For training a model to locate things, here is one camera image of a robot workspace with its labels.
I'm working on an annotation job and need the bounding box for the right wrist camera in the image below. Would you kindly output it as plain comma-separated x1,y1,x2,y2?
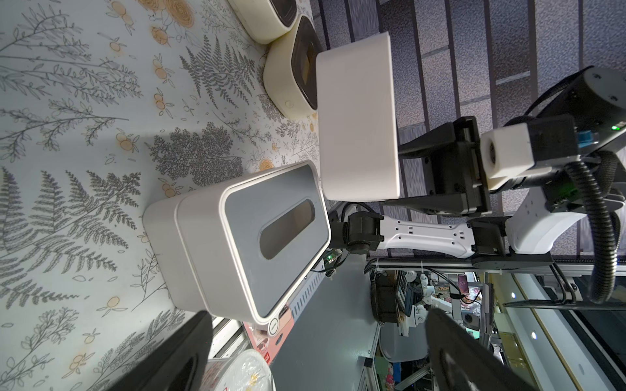
480,114,599,193

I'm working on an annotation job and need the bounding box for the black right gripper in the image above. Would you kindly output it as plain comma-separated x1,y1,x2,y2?
384,117,492,217

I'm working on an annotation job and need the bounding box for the pink stapler blister pack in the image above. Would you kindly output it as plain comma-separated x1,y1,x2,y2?
243,306,295,365

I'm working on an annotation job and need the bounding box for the dark lid cream tissue box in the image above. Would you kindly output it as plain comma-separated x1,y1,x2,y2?
228,0,298,45
263,15,323,121

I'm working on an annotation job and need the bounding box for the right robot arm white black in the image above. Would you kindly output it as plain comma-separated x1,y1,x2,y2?
329,66,625,269

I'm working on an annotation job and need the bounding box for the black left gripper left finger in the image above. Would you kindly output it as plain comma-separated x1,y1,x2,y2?
111,311,213,391

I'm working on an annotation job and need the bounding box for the grey lid tissue box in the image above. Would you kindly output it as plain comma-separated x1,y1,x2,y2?
143,161,331,325
316,33,401,202

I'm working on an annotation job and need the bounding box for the white slotted cable duct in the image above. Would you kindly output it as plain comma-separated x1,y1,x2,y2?
288,272,325,322

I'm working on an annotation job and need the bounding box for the white yellow snack pouch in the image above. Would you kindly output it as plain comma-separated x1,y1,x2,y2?
200,350,276,391

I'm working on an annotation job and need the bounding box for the black corrugated cable hose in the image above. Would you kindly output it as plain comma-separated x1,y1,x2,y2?
565,150,621,304

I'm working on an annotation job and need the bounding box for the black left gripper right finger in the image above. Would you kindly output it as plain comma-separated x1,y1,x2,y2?
425,309,533,391

